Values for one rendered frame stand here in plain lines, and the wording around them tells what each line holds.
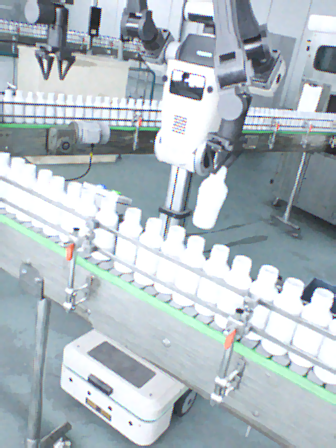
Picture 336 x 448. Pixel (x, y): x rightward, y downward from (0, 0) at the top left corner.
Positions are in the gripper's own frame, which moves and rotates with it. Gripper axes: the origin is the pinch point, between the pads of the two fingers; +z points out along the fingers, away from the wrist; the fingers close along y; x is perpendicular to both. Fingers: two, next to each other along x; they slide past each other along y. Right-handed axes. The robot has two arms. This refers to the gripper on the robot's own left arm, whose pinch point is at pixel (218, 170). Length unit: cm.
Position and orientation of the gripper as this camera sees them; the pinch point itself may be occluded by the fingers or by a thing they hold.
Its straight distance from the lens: 116.4
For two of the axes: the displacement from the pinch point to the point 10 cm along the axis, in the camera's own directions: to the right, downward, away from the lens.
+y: 6.0, -1.9, 7.7
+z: -2.4, 8.8, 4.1
